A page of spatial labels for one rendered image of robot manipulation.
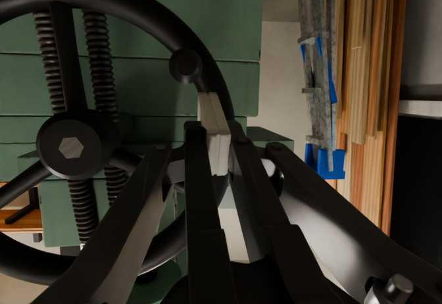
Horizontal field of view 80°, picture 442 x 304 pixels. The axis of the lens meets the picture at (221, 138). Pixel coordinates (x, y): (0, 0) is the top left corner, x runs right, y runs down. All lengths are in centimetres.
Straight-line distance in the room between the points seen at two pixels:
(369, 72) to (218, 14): 142
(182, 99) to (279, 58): 261
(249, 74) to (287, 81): 257
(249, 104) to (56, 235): 33
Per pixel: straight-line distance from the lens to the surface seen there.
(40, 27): 34
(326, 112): 129
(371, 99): 176
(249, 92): 45
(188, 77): 19
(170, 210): 75
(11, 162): 51
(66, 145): 26
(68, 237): 41
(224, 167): 16
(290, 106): 303
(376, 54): 175
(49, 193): 39
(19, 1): 29
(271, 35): 303
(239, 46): 45
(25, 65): 49
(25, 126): 49
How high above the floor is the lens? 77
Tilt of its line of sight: 9 degrees up
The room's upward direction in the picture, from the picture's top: 179 degrees counter-clockwise
